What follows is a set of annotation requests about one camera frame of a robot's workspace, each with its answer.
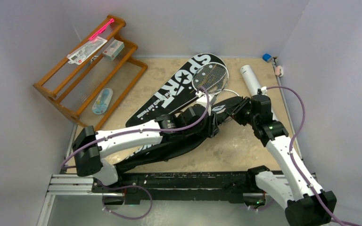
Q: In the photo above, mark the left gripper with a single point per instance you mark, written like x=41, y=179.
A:
x=211, y=128

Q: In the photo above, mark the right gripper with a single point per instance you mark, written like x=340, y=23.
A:
x=236, y=110

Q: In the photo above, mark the black racket bag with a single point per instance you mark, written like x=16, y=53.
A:
x=176, y=93
x=164, y=152

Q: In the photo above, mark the white shuttlecock tube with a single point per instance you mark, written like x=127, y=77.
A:
x=250, y=79

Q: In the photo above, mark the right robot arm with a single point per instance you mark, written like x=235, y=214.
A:
x=303, y=199

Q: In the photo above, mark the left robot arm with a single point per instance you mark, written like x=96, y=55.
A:
x=91, y=147

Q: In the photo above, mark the blue toothbrush blister pack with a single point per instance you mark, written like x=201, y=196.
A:
x=101, y=104

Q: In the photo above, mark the black racket under bag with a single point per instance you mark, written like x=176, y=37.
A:
x=213, y=77

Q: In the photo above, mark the pink white small object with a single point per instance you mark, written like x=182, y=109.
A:
x=278, y=71

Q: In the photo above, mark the blue small object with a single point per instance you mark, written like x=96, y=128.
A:
x=267, y=58

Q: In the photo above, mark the small teal white box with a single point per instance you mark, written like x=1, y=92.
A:
x=113, y=50

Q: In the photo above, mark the wooden tiered shelf rack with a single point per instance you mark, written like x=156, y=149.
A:
x=73, y=89

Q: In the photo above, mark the pink pen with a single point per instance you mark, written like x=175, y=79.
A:
x=101, y=29

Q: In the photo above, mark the white packaged card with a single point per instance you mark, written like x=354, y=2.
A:
x=86, y=50

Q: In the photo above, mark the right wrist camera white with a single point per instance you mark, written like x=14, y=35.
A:
x=262, y=91

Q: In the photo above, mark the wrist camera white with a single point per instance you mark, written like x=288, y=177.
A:
x=205, y=100
x=262, y=91

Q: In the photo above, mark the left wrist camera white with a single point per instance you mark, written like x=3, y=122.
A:
x=205, y=100

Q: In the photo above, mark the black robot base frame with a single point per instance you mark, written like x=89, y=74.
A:
x=229, y=186

